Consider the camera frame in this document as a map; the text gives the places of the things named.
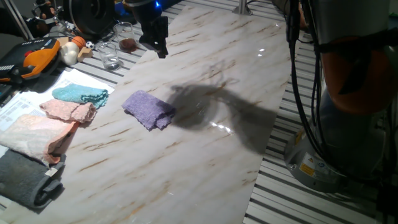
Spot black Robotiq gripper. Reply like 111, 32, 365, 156
138, 12, 170, 60

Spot purple microfibre cloth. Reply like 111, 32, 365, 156
121, 90, 177, 131

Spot blue fabric cloth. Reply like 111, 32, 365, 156
113, 1, 139, 25

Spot teal microfibre cloth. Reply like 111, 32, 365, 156
52, 83, 109, 110

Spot small pink microfibre cloth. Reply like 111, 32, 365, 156
39, 98, 98, 124

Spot glass beaker with brown liquid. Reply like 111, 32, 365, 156
113, 22, 138, 54

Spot clear drinking glass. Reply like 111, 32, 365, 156
97, 42, 123, 72

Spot black round spool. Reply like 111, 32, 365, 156
62, 0, 116, 40

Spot small toy basketball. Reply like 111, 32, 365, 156
71, 35, 87, 50

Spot white plastic figure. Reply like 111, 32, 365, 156
58, 41, 80, 67

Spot dark plush toy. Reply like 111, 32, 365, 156
26, 0, 63, 38

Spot orange black teach pendant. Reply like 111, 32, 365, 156
0, 37, 62, 85

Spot white printed paper sheets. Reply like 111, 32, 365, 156
0, 68, 115, 131

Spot large pink white towel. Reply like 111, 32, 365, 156
0, 113, 81, 165

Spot dark grey folded towel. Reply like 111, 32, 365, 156
0, 149, 67, 210

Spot aluminium post beside blue cloth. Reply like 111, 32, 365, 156
232, 0, 253, 16

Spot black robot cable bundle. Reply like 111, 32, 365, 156
285, 0, 331, 158

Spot aluminium post beside keyboard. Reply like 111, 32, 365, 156
2, 0, 34, 40

